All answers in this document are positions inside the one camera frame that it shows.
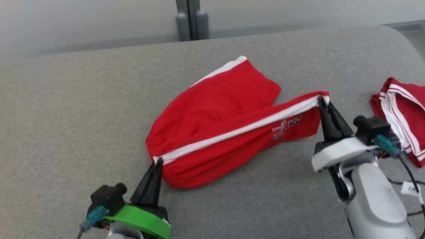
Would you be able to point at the grey rounded post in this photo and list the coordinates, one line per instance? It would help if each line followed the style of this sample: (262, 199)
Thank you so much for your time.
(182, 28)
(202, 26)

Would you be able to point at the red and white jersey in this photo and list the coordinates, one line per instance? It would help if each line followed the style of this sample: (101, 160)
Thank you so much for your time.
(408, 113)

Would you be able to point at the grey fabric sofa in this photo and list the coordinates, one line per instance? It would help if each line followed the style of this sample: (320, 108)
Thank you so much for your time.
(83, 116)

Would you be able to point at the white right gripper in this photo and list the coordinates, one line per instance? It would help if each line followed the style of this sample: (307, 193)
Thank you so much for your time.
(338, 152)

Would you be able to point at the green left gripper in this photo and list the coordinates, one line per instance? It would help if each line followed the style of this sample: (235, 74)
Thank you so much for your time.
(146, 220)

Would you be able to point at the grey vertical frame profile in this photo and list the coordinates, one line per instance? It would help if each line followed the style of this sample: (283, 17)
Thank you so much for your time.
(189, 13)

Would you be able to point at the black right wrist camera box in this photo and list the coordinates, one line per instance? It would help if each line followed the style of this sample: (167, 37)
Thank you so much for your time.
(372, 129)

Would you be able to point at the red shorts with white stripe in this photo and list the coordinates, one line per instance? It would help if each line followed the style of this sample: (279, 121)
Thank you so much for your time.
(215, 113)

